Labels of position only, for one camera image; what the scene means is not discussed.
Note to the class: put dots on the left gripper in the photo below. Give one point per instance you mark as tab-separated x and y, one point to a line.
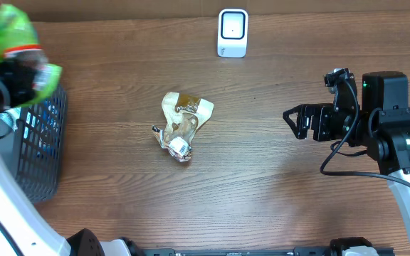
16	79

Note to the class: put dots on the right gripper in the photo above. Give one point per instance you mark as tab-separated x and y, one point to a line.
316	110

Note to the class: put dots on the green snack bag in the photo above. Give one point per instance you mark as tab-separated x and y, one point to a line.
19	41

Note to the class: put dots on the beige nut snack bag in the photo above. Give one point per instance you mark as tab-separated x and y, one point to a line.
185	115

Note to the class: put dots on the light blue snack packet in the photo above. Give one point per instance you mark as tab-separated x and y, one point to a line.
10	116

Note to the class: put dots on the blue Oreo cookie pack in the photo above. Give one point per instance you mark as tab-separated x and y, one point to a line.
43	128

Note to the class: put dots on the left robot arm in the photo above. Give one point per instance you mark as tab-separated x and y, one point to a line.
22	230

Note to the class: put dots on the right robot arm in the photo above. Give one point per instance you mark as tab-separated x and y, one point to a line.
377	120

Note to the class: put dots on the white barcode scanner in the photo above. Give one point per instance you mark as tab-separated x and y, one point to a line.
232	38

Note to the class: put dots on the grey plastic shopping basket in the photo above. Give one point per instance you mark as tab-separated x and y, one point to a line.
31	143

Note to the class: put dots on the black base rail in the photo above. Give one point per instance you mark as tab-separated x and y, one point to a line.
358	246

